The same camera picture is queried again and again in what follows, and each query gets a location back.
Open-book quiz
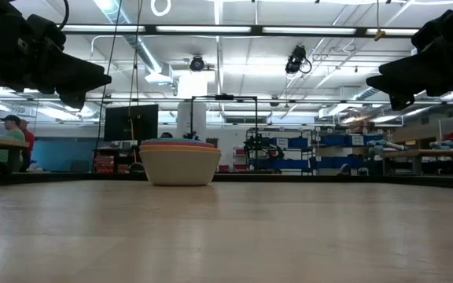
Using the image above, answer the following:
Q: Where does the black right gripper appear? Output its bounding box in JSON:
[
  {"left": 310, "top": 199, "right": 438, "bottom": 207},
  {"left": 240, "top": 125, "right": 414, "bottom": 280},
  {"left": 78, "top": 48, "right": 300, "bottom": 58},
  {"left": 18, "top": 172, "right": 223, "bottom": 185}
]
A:
[{"left": 366, "top": 0, "right": 453, "bottom": 112}]

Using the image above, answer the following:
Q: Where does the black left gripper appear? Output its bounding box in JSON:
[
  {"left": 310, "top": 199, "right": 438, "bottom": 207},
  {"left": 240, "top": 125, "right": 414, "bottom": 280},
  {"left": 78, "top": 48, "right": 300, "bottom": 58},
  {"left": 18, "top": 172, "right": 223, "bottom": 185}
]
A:
[{"left": 0, "top": 0, "right": 112, "bottom": 111}]

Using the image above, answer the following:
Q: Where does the small teal plastic bowl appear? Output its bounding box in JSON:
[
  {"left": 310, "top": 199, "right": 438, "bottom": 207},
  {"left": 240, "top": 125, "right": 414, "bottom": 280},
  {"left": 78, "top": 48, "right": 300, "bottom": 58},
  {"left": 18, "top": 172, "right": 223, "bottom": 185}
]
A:
[{"left": 147, "top": 138, "right": 201, "bottom": 143}]

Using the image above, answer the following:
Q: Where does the yellow hanging connector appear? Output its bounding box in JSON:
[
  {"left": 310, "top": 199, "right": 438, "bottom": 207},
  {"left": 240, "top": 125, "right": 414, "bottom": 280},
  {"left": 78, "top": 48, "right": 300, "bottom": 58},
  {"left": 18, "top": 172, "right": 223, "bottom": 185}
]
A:
[{"left": 373, "top": 0, "right": 387, "bottom": 42}]

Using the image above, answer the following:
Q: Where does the black computer monitor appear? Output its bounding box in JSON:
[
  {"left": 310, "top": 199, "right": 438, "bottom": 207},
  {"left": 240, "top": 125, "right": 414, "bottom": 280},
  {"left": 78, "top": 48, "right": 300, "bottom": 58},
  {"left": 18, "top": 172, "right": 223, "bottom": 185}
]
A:
[{"left": 103, "top": 104, "right": 160, "bottom": 142}]

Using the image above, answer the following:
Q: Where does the blue partition panel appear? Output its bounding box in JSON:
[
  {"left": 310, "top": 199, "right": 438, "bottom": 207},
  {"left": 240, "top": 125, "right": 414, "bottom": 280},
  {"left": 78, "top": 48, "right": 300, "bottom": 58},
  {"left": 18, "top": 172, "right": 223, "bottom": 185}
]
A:
[{"left": 31, "top": 137, "right": 98, "bottom": 172}]

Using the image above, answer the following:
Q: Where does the person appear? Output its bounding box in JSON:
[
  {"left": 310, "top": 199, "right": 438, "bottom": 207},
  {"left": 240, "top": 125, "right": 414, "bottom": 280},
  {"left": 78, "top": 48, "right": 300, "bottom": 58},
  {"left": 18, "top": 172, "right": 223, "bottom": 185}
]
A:
[
  {"left": 0, "top": 114, "right": 26, "bottom": 174},
  {"left": 18, "top": 119, "right": 37, "bottom": 172}
]

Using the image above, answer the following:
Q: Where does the blue storage bin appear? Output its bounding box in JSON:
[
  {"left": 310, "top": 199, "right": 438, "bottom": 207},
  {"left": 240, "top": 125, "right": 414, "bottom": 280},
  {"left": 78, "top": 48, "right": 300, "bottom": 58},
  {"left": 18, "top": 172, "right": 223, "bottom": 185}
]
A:
[
  {"left": 319, "top": 134, "right": 385, "bottom": 148},
  {"left": 269, "top": 136, "right": 311, "bottom": 149},
  {"left": 249, "top": 157, "right": 311, "bottom": 171},
  {"left": 310, "top": 156, "right": 366, "bottom": 171}
]

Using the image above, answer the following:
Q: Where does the white pillar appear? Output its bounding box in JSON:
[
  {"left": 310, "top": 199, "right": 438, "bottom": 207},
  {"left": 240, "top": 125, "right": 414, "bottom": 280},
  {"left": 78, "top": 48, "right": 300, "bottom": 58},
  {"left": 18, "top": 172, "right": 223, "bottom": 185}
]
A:
[{"left": 176, "top": 101, "right": 208, "bottom": 141}]

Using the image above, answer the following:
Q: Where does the large orange plastic bowl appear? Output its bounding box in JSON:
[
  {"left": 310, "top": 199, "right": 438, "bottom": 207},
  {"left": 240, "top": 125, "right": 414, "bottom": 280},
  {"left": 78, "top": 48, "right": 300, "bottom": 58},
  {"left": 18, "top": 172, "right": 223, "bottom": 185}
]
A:
[{"left": 138, "top": 144, "right": 223, "bottom": 187}]

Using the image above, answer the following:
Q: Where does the black overhead light bar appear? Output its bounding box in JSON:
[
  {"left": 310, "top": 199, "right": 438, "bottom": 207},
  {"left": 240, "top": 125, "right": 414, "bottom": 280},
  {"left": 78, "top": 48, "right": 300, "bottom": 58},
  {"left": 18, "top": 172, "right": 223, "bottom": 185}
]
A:
[{"left": 61, "top": 24, "right": 421, "bottom": 37}]

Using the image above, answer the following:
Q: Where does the black hanging cable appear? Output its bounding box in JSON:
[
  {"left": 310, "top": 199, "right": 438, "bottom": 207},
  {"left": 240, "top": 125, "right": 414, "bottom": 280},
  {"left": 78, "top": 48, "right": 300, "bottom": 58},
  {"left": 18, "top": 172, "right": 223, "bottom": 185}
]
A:
[{"left": 91, "top": 0, "right": 123, "bottom": 174}]

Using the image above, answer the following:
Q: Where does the white cable loop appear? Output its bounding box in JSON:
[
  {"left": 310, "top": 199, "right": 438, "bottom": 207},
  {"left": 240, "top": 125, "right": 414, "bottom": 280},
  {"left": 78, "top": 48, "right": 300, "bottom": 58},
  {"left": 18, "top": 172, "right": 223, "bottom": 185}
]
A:
[{"left": 149, "top": 0, "right": 172, "bottom": 17}]

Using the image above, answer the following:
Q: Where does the black camera with cable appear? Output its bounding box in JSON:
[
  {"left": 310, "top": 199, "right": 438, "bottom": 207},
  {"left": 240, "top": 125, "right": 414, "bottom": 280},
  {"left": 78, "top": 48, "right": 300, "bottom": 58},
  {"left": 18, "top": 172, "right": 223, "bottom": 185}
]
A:
[{"left": 284, "top": 44, "right": 313, "bottom": 75}]

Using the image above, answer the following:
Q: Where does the black aluminium table frame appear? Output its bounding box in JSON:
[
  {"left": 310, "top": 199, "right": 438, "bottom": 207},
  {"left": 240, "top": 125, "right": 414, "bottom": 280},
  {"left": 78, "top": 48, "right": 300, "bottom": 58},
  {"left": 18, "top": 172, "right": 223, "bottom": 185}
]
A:
[{"left": 0, "top": 171, "right": 453, "bottom": 190}]

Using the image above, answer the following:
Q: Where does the round black overhead camera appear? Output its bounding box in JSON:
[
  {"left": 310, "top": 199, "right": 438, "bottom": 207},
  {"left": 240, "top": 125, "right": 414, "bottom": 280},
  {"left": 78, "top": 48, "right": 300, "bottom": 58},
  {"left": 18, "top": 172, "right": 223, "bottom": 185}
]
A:
[{"left": 189, "top": 54, "right": 206, "bottom": 73}]

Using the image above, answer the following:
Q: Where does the black frame stand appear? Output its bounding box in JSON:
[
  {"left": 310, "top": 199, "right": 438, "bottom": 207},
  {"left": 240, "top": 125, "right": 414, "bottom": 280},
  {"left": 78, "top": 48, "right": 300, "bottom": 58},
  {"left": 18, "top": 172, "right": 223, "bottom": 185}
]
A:
[{"left": 189, "top": 94, "right": 260, "bottom": 139}]

